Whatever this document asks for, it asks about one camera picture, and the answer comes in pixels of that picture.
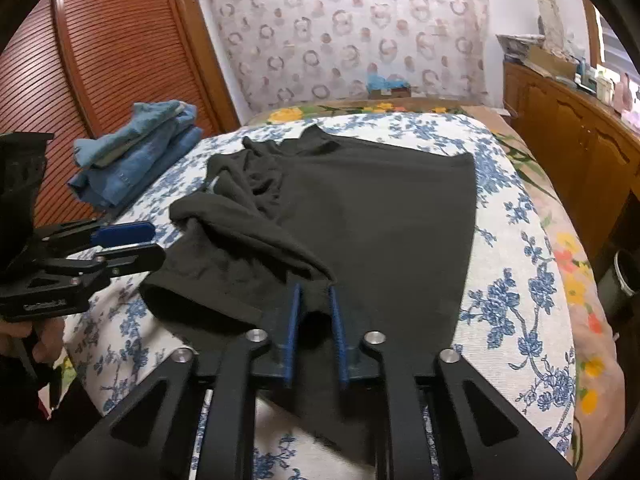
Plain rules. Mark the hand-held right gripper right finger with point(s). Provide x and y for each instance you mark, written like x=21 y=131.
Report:
x=337 y=330

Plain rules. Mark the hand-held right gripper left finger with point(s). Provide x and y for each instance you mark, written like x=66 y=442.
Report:
x=292 y=322

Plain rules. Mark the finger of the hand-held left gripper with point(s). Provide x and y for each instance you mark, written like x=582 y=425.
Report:
x=135 y=258
x=125 y=232

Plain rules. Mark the black shirt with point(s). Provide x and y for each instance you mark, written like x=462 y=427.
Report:
x=375 y=220

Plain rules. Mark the person's left hand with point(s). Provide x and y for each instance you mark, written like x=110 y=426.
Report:
x=47 y=335

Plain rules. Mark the blue denim folded jeans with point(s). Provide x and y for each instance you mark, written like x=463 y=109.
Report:
x=145 y=170

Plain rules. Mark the light blue folded jeans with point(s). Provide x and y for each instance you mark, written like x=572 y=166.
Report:
x=135 y=132

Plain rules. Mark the blue floral white bedsheet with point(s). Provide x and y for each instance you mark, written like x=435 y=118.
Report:
x=505 y=300

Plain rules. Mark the louvered wooden wardrobe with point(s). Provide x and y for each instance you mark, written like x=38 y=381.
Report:
x=100 y=60

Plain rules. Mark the flower patterned brown blanket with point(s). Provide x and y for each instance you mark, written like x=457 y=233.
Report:
x=570 y=255

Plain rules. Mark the cardboard box with blue wrap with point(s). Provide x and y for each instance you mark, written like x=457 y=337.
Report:
x=387 y=85

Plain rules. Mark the dark waste bin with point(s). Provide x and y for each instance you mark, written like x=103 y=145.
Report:
x=617 y=285

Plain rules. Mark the wooden sideboard cabinet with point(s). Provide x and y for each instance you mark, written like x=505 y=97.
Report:
x=565 y=130

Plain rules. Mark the patterned flat box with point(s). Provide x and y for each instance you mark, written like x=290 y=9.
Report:
x=520 y=42

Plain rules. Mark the open cardboard box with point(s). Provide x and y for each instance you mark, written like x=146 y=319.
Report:
x=550 y=62

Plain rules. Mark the pink bottle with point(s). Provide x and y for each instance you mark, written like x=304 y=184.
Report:
x=624 y=90

